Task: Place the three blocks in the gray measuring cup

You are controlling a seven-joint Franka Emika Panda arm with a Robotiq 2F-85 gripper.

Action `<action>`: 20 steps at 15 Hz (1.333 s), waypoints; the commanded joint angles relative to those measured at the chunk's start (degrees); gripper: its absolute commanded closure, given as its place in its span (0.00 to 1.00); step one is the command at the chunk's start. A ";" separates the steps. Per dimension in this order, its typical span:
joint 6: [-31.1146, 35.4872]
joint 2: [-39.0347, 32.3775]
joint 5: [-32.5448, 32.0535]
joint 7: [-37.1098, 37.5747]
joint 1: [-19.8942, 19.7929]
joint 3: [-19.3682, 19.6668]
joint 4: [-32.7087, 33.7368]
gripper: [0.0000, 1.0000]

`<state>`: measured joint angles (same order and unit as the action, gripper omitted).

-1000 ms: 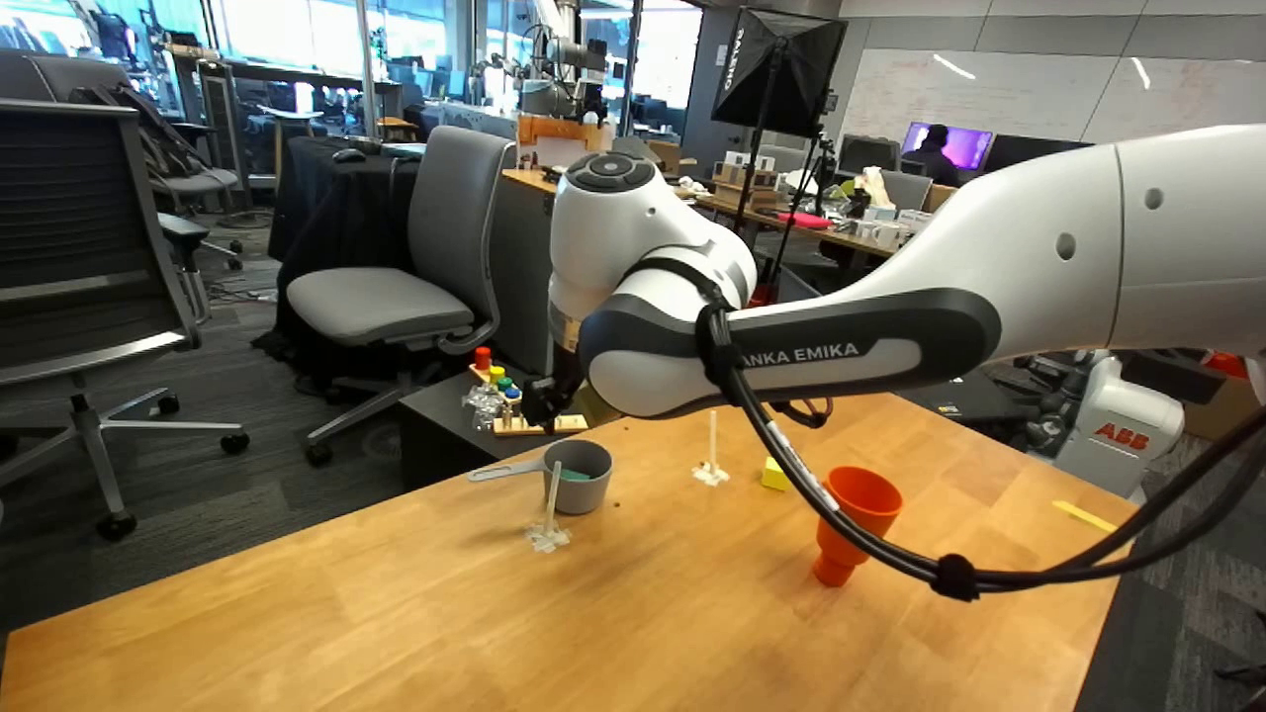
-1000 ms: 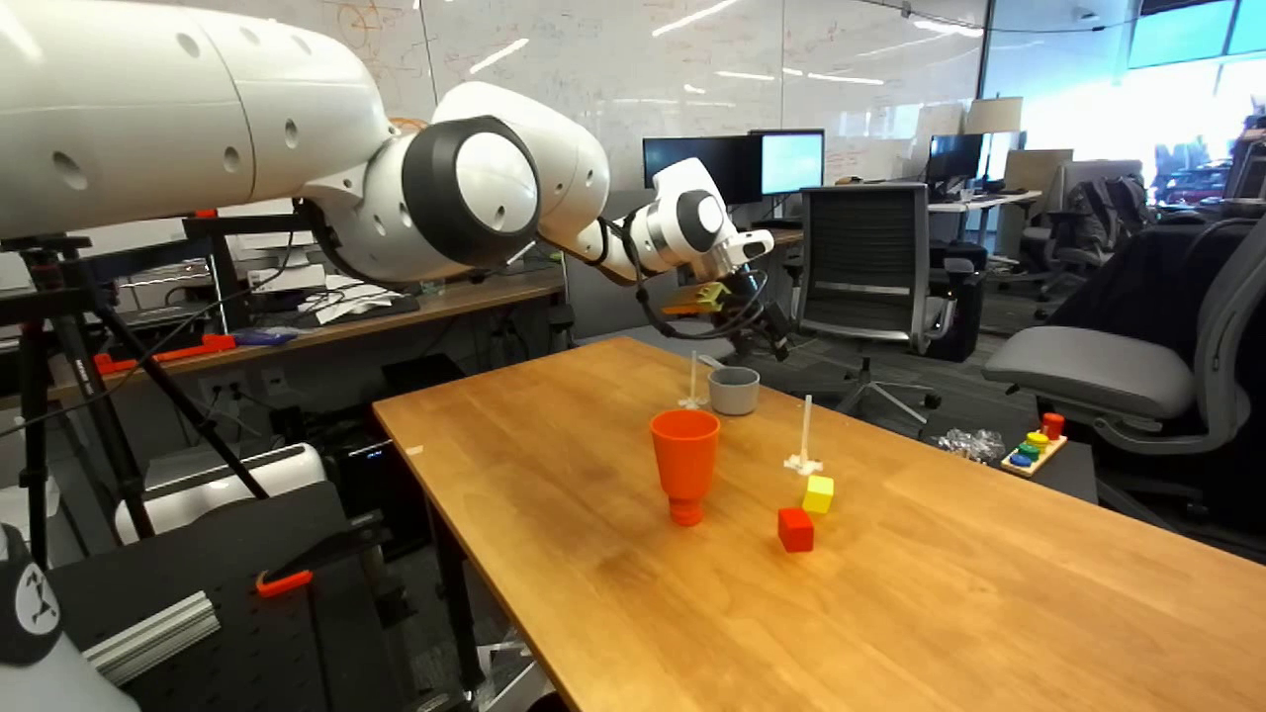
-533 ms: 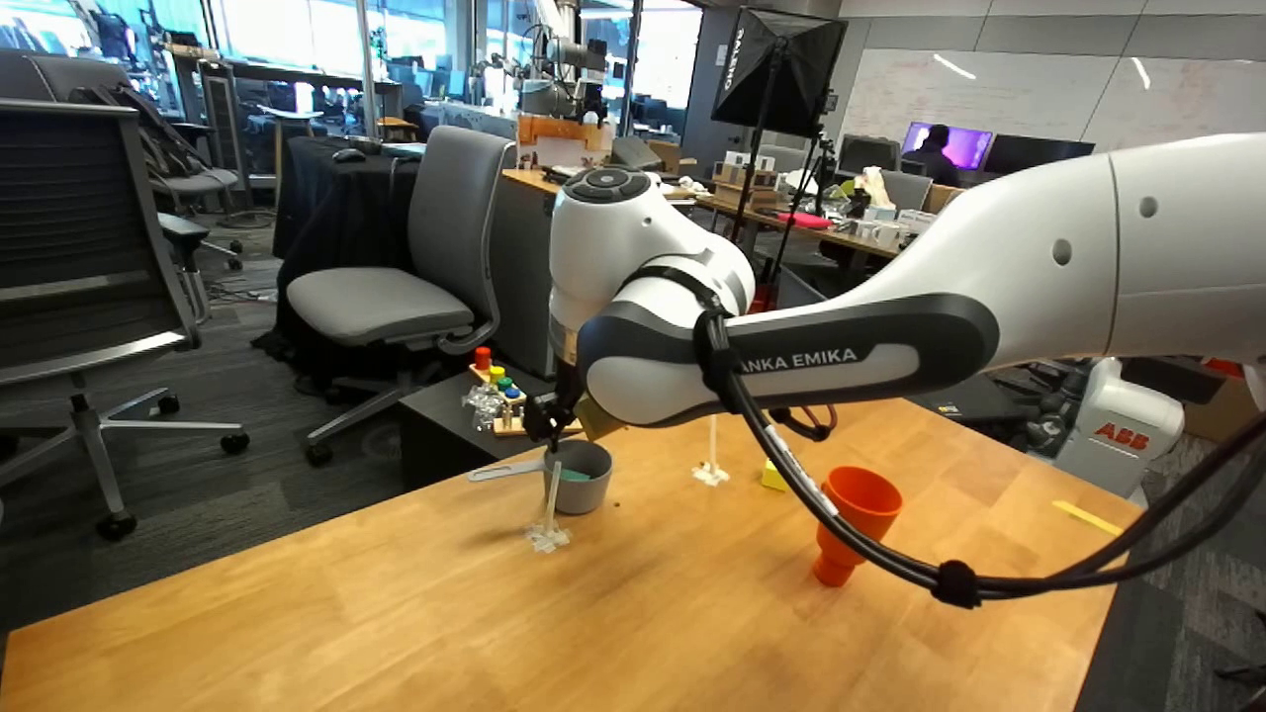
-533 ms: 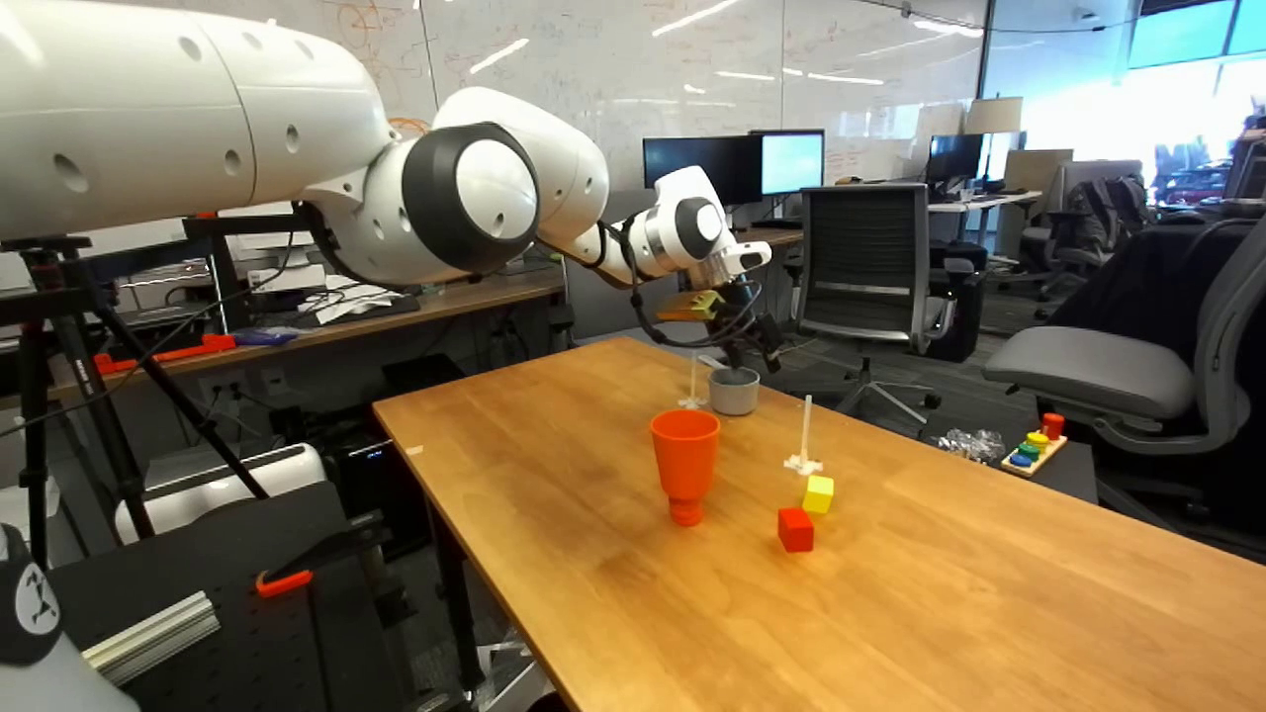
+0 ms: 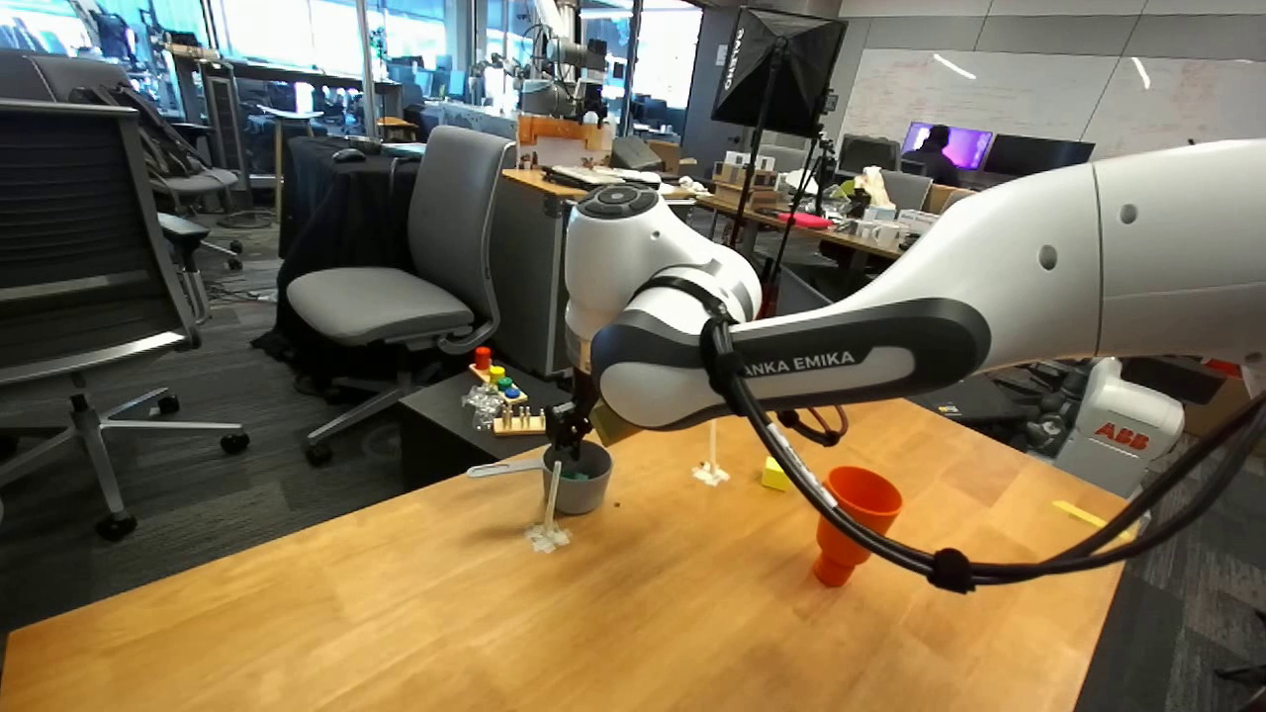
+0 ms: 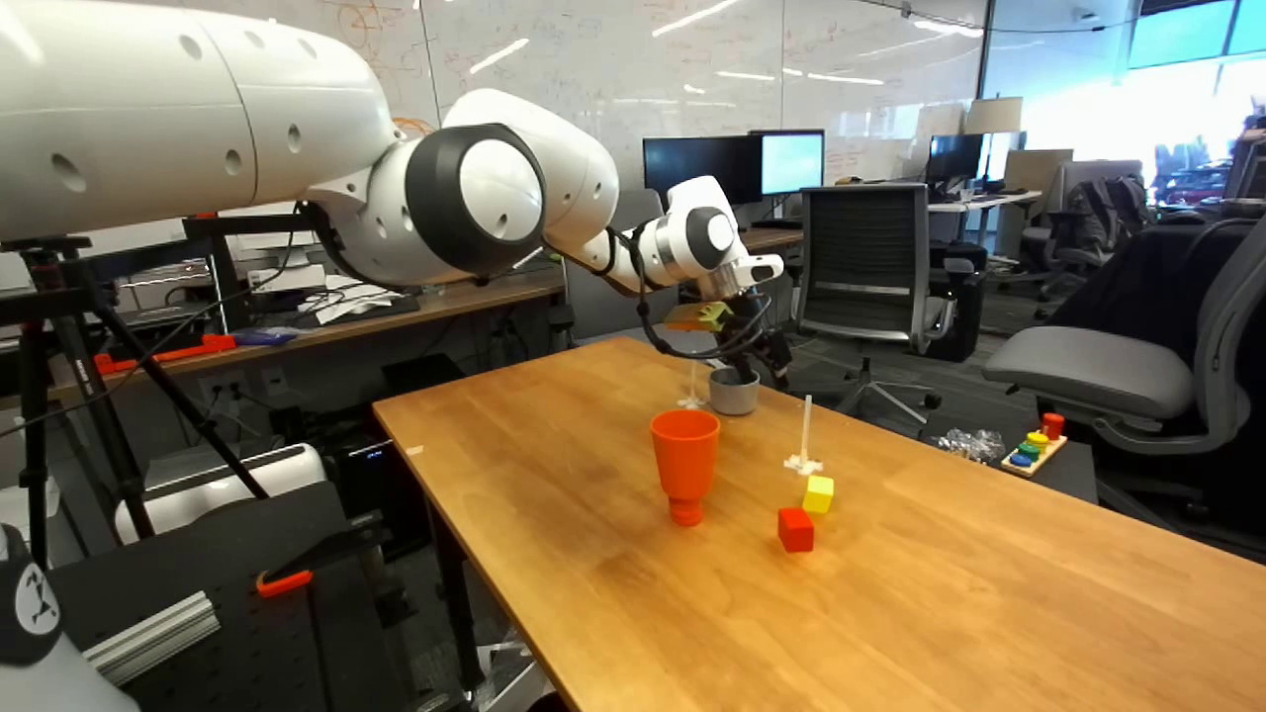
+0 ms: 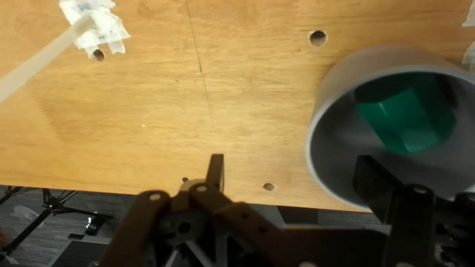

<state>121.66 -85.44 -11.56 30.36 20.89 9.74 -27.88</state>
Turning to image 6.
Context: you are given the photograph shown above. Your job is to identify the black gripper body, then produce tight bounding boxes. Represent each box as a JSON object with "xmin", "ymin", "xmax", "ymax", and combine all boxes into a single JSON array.
[{"xmin": 722, "ymin": 280, "xmax": 798, "ymax": 357}]

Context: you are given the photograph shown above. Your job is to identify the gray measuring cup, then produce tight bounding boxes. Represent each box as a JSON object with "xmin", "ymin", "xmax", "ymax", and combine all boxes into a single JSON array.
[{"xmin": 703, "ymin": 365, "xmax": 769, "ymax": 423}]

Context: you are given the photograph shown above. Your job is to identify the orange plastic cup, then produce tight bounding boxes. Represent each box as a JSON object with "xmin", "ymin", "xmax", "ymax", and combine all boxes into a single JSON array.
[{"xmin": 645, "ymin": 407, "xmax": 728, "ymax": 529}]

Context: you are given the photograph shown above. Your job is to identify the black mesh office chair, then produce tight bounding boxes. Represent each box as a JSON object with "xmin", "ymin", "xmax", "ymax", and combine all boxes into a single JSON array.
[{"xmin": 787, "ymin": 184, "xmax": 990, "ymax": 427}]

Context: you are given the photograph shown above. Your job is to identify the yellow block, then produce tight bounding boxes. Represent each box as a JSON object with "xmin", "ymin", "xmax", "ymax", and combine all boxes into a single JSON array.
[{"xmin": 798, "ymin": 471, "xmax": 839, "ymax": 517}]

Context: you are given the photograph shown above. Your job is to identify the lit computer monitor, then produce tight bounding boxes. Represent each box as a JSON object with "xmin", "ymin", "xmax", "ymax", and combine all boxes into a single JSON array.
[{"xmin": 757, "ymin": 129, "xmax": 831, "ymax": 204}]

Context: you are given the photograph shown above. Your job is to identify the red block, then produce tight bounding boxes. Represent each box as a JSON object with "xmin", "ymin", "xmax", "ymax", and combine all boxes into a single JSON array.
[{"xmin": 771, "ymin": 502, "xmax": 817, "ymax": 558}]

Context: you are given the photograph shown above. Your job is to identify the dark computer monitor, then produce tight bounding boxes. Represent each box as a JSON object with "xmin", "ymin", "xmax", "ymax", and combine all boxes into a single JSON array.
[{"xmin": 637, "ymin": 132, "xmax": 769, "ymax": 214}]

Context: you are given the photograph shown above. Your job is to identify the clear plastic bag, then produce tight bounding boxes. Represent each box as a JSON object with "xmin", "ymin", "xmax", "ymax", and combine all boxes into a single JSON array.
[{"xmin": 937, "ymin": 423, "xmax": 1009, "ymax": 469}]

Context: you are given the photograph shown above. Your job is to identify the dark background monitor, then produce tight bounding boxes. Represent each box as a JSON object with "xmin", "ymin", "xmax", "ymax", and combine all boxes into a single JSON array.
[{"xmin": 922, "ymin": 132, "xmax": 990, "ymax": 204}]

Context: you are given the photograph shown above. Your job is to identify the wooden background desk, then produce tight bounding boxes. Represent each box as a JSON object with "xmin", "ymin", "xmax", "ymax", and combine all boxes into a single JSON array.
[{"xmin": 922, "ymin": 185, "xmax": 1047, "ymax": 225}]

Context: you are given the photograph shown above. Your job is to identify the colourful stacking toy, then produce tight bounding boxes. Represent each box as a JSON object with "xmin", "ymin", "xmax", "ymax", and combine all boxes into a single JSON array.
[{"xmin": 995, "ymin": 407, "xmax": 1071, "ymax": 481}]

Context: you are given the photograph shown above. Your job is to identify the beige lamp shade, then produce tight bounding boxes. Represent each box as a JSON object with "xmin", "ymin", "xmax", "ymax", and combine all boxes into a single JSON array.
[{"xmin": 966, "ymin": 92, "xmax": 1028, "ymax": 139}]

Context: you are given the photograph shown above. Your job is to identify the long wooden desk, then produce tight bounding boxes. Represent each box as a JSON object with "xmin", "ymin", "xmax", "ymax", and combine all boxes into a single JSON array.
[{"xmin": 50, "ymin": 225, "xmax": 812, "ymax": 404}]

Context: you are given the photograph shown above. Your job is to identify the silver monitor back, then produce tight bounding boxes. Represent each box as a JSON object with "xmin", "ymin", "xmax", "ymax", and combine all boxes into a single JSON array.
[{"xmin": 1001, "ymin": 148, "xmax": 1076, "ymax": 204}]

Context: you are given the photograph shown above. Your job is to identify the dark background office chair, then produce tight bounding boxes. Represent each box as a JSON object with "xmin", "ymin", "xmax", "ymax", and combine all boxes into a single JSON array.
[{"xmin": 1039, "ymin": 159, "xmax": 1155, "ymax": 287}]

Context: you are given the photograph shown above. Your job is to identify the white paper pile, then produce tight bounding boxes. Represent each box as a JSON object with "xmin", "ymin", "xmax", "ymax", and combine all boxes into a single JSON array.
[{"xmin": 250, "ymin": 260, "xmax": 406, "ymax": 334}]

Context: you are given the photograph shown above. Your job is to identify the white foam roll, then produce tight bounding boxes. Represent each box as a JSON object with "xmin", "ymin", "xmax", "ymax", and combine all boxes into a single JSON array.
[{"xmin": 107, "ymin": 441, "xmax": 332, "ymax": 549}]

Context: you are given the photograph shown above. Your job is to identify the red orange bar clamp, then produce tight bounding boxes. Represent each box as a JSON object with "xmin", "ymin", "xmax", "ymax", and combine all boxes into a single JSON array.
[{"xmin": 88, "ymin": 330, "xmax": 245, "ymax": 387}]

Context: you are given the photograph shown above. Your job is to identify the black cart platform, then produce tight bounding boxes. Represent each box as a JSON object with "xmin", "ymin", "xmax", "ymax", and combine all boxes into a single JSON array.
[{"xmin": 50, "ymin": 481, "xmax": 447, "ymax": 712}]

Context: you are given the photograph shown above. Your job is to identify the gray metal tube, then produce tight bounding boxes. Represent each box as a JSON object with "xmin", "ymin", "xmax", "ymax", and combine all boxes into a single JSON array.
[{"xmin": 74, "ymin": 585, "xmax": 225, "ymax": 689}]

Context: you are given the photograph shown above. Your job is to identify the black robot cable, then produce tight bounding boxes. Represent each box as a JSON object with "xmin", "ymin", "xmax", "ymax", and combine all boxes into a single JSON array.
[{"xmin": 631, "ymin": 249, "xmax": 742, "ymax": 367}]

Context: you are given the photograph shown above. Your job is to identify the black clamp orange handle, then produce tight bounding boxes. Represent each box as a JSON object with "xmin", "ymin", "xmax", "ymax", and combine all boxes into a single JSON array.
[{"xmin": 253, "ymin": 511, "xmax": 415, "ymax": 712}]

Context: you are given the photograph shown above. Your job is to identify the black camera tripod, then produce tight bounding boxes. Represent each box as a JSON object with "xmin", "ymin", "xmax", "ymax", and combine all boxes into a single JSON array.
[{"xmin": 0, "ymin": 234, "xmax": 277, "ymax": 576}]

